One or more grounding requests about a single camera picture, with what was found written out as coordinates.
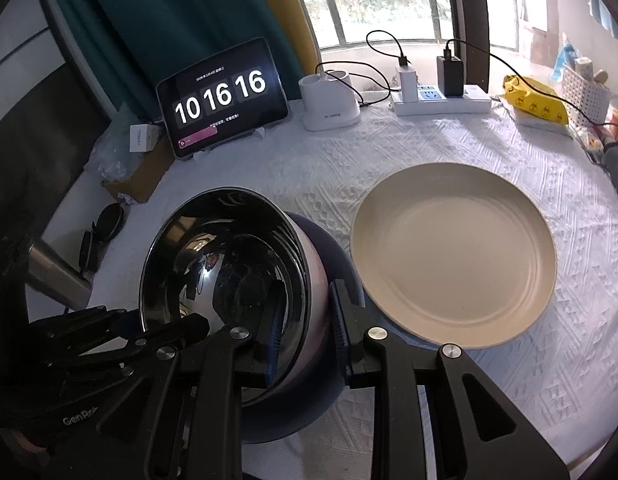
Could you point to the dark metal railing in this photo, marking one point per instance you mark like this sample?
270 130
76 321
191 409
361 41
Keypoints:
334 10

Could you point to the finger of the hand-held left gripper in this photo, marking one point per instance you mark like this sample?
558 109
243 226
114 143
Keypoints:
179 329
79 322

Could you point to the small white box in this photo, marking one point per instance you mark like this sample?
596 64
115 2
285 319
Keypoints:
144 137

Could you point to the yellow curtain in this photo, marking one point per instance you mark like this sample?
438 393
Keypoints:
284 10

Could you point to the hanging light blue towel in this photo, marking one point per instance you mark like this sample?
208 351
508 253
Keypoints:
600 15

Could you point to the open cardboard box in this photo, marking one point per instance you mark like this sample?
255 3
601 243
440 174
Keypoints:
149 175

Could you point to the stainless steel bottle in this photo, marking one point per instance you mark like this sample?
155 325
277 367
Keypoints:
59 275

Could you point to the white tablet stand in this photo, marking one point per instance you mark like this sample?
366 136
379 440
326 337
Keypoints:
256 134

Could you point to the black sliding door frame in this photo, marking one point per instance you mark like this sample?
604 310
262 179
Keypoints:
471 10

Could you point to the yellow wipes packet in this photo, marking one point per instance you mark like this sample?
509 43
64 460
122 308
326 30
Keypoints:
536 102

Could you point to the small white carton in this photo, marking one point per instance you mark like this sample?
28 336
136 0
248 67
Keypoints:
584 66

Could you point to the beige rounded object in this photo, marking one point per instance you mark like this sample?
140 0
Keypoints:
601 76

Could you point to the white charger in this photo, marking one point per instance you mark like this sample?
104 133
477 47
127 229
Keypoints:
408 82

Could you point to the dark blue curtain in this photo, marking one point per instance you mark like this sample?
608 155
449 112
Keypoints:
164 20

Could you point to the tablet with clock display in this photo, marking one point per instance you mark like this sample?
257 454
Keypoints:
219 100

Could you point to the black charger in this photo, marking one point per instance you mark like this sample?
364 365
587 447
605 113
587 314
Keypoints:
450 77

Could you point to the steel bowl pink outside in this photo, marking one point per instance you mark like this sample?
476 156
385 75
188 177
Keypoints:
229 270

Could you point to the large blue plastic bowl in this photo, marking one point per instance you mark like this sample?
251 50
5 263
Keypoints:
339 270

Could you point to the pile of small packets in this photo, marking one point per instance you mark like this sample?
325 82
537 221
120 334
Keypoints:
606 132

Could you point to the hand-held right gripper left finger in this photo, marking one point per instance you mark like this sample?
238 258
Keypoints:
274 340

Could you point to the beige plate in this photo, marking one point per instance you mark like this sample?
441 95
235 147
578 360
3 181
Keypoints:
454 255

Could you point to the blue plastic bag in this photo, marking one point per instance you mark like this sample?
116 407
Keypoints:
564 57

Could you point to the white perforated basket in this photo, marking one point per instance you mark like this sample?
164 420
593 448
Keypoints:
581 95

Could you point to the white power strip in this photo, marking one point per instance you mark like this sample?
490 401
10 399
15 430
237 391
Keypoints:
439 102

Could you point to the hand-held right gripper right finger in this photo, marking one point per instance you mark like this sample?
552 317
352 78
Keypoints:
339 330

